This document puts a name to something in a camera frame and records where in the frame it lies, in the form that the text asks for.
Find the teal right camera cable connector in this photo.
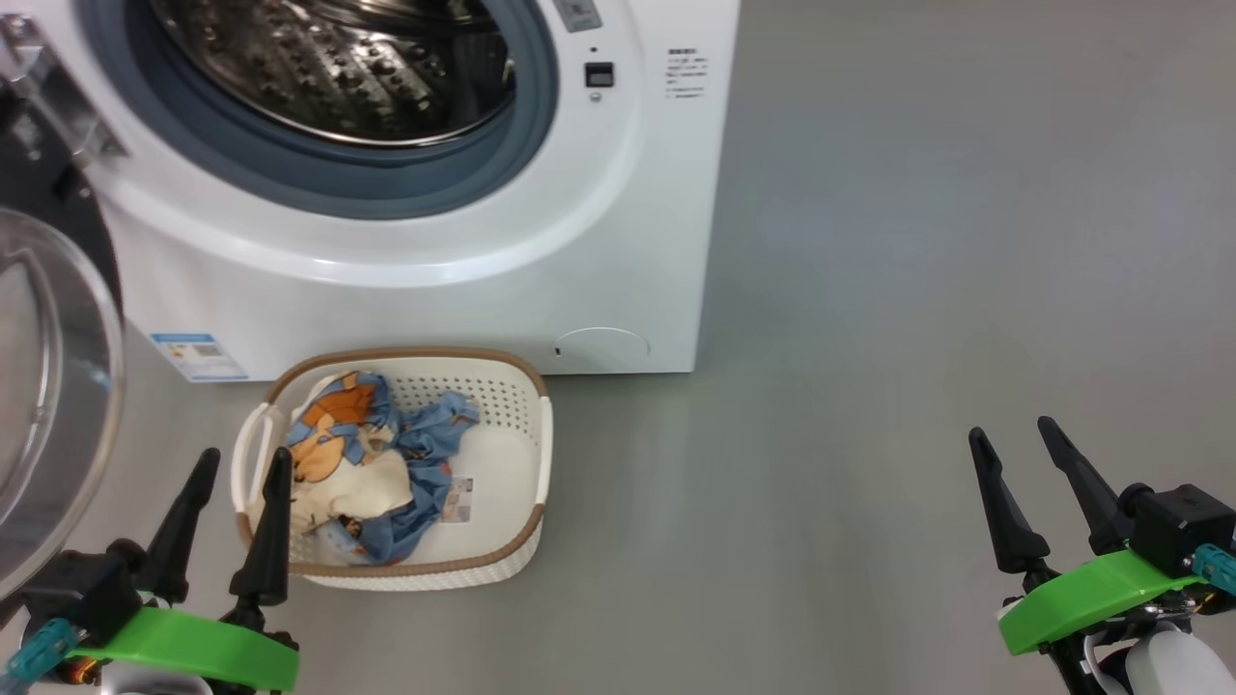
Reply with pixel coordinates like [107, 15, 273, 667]
[1193, 542, 1236, 595]

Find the steel perforated washer drum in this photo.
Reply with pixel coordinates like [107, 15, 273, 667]
[145, 0, 518, 146]

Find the round drain filter cover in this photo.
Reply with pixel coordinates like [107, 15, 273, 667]
[552, 326, 651, 370]

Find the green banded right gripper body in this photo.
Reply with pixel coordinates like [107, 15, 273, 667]
[997, 550, 1218, 695]

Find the blue cartoon print garment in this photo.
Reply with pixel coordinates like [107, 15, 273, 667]
[333, 372, 481, 566]

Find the cream perforated basket brown rim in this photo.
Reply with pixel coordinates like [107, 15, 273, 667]
[232, 347, 554, 592]

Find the teal left camera cable connector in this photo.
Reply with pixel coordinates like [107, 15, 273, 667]
[5, 618, 78, 681]

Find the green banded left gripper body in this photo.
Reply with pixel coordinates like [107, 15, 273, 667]
[68, 600, 300, 695]

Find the black-rimmed glass washer door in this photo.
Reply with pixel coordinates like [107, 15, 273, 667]
[0, 58, 126, 604]

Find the teal camera cable connector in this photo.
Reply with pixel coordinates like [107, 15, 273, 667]
[5, 618, 78, 681]
[1193, 542, 1236, 595]

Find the white front-load washing machine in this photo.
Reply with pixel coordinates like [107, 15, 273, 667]
[0, 0, 742, 384]

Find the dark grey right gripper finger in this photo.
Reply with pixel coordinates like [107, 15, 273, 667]
[1037, 416, 1136, 556]
[969, 427, 1051, 575]

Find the blue energy label sticker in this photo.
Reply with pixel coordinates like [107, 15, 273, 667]
[150, 333, 248, 383]

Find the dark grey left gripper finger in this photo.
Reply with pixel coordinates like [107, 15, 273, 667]
[135, 447, 221, 604]
[230, 447, 294, 607]

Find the cream orange cartoon garment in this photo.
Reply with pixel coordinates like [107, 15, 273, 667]
[285, 372, 416, 537]

